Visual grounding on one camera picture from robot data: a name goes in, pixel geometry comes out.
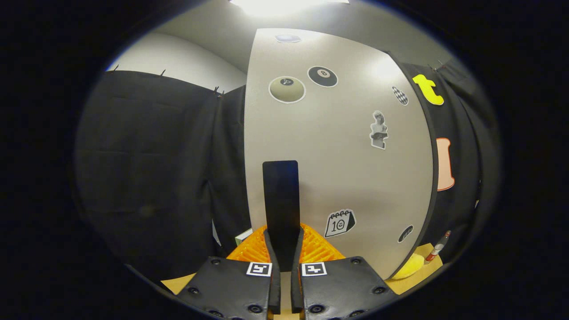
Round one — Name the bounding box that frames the black backdrop cloth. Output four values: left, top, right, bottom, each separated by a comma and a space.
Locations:
73, 58, 503, 285

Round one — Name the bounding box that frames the beige shoe cabinet door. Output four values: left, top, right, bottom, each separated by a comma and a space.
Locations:
244, 28, 434, 280

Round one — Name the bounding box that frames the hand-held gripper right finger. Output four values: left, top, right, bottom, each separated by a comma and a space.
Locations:
291, 224, 398, 320

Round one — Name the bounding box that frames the red and white small bottle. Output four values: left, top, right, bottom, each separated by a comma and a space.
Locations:
425, 230, 452, 265

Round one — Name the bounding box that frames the black door handle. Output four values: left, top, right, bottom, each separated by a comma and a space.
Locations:
262, 160, 301, 272

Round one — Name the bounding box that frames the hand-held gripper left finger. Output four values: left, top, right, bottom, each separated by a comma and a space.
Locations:
176, 224, 281, 320

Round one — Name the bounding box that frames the yellow bun toy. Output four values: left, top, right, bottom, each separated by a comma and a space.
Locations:
391, 252, 425, 280

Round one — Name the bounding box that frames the large ceiling light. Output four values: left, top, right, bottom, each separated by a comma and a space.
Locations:
229, 0, 349, 17

